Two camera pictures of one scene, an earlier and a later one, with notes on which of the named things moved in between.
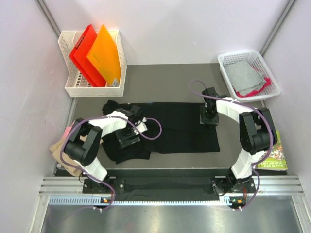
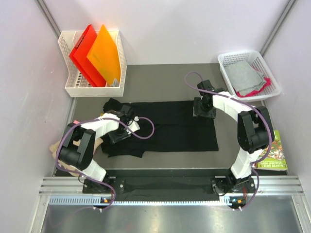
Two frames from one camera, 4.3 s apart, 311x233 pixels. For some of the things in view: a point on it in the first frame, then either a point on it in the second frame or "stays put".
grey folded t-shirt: [245, 77] stays put
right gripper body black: [208, 117] -> [200, 108]
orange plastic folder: [104, 56] stays put
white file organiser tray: [77, 85] stays put
